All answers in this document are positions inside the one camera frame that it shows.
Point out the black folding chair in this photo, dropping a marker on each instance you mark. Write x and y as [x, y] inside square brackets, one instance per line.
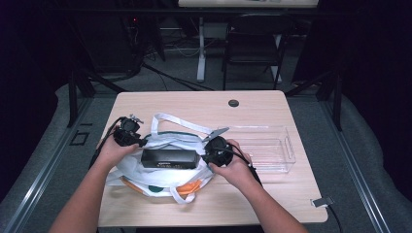
[252, 42]

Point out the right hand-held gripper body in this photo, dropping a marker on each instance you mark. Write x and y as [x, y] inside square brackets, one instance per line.
[218, 150]

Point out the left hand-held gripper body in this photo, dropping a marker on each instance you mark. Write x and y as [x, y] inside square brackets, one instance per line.
[127, 132]

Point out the person's left hand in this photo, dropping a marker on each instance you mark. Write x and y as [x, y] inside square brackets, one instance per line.
[113, 155]

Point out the white teal orange tote bag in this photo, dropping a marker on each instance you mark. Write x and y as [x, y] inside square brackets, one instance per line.
[162, 178]

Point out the clear plastic bin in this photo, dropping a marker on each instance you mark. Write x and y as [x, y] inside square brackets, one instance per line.
[268, 152]

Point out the dark round table grommet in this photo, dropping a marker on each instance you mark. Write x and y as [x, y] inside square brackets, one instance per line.
[233, 103]

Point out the white desk leg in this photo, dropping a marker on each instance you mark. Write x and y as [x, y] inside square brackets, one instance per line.
[201, 55]

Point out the black metal stand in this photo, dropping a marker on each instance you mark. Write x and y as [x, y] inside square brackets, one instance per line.
[338, 103]
[73, 97]

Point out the dark equipment cabinet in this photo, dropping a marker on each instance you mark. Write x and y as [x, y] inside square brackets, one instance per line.
[113, 45]

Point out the person's right hand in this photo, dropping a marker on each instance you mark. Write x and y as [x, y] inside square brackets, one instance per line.
[239, 171]

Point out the long black box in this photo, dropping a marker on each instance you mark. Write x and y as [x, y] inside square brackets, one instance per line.
[170, 158]

